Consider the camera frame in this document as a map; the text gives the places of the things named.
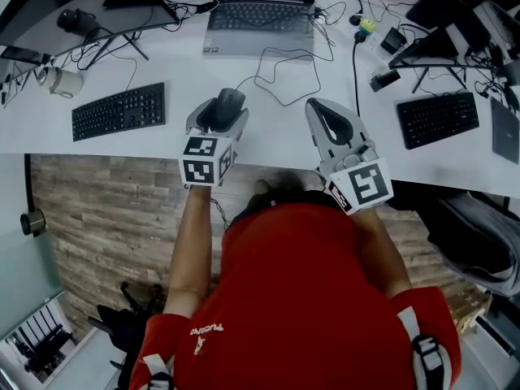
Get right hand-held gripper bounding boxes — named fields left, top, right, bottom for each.
left=305, top=97, right=395, bottom=217

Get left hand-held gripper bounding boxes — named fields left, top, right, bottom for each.
left=178, top=97, right=250, bottom=188

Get black computer mouse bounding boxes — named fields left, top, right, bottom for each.
left=208, top=87, right=247, bottom=134

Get person's right forearm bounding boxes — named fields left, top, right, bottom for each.
left=352, top=206, right=413, bottom=301

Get person's left forearm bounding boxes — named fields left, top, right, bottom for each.
left=162, top=184, right=223, bottom=321

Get small black box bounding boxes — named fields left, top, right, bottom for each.
left=369, top=68, right=402, bottom=93

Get white power strip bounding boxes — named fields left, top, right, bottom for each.
left=344, top=13, right=392, bottom=58

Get black keyboard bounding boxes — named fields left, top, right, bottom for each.
left=396, top=91, right=481, bottom=151
left=71, top=81, right=167, bottom=143

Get black power adapter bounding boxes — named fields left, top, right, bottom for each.
left=379, top=26, right=407, bottom=55

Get grey laptop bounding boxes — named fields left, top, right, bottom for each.
left=201, top=0, right=323, bottom=57

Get black monitor with stand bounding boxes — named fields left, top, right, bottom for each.
left=388, top=0, right=520, bottom=95

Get white mug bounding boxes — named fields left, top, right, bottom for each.
left=37, top=66, right=85, bottom=99

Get dark grey tablet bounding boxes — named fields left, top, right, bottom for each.
left=490, top=96, right=520, bottom=165

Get black webcam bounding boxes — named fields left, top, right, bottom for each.
left=56, top=7, right=102, bottom=38

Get red shirt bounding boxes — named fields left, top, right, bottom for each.
left=128, top=201, right=463, bottom=390

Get grey black backpack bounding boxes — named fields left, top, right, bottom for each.
left=417, top=190, right=520, bottom=299

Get curved black monitor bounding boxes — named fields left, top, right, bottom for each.
left=0, top=0, right=180, bottom=72

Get round metal knob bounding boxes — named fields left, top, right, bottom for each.
left=19, top=208, right=47, bottom=237

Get cardboard box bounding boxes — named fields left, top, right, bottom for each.
left=445, top=285, right=493, bottom=337

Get black office chair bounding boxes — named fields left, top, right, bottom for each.
left=86, top=280, right=164, bottom=390

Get black power cable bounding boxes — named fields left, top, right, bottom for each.
left=351, top=33, right=363, bottom=118

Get black mouse cable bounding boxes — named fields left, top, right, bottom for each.
left=235, top=45, right=324, bottom=107

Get black laptop charger cable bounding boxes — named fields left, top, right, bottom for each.
left=163, top=0, right=221, bottom=24

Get tangled black cables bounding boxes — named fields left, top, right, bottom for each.
left=462, top=41, right=520, bottom=102

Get black white harness strap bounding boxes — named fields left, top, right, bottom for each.
left=411, top=334, right=449, bottom=390

